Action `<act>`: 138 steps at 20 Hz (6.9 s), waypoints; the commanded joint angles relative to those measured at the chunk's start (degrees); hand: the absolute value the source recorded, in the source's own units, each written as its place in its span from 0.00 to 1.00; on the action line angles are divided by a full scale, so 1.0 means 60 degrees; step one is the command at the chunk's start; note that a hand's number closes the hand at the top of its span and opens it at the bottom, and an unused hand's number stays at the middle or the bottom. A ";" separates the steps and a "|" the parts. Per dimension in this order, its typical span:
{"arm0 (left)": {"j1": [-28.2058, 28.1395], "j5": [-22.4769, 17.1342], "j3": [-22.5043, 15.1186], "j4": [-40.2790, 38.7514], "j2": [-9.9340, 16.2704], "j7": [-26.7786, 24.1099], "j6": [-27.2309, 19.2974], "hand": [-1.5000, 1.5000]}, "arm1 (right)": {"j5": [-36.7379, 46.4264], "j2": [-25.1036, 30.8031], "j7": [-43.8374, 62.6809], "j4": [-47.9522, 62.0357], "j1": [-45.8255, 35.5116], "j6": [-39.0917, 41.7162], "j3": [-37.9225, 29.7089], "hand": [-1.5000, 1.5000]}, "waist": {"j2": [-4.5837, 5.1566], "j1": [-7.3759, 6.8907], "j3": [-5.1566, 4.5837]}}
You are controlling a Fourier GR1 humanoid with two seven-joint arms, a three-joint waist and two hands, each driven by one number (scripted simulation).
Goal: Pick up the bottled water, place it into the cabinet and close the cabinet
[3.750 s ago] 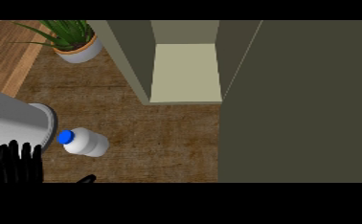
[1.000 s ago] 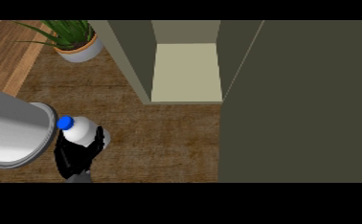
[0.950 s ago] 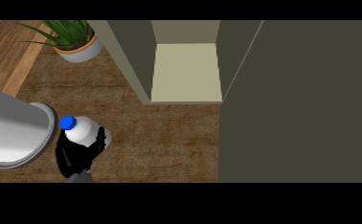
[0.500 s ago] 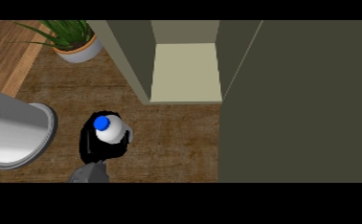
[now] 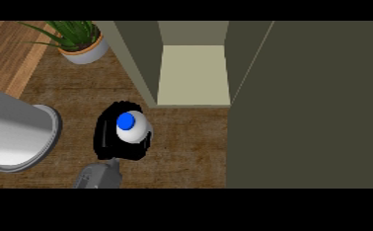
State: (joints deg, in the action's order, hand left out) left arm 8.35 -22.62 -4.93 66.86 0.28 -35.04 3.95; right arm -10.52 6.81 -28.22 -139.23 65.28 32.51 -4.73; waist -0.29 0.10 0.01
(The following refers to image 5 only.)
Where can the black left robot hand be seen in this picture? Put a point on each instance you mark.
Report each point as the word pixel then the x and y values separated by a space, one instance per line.
pixel 104 136

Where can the blue-capped water bottle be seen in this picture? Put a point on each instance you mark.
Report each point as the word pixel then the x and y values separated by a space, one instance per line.
pixel 135 128

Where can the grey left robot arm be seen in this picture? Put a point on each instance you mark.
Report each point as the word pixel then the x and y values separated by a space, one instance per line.
pixel 100 175

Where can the olive open cabinet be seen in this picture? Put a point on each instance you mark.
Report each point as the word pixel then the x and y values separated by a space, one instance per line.
pixel 193 73

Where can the grey metal pot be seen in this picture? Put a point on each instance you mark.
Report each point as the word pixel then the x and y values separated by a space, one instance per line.
pixel 24 136

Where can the potted green plant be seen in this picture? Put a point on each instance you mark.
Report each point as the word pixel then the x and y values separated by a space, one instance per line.
pixel 80 40

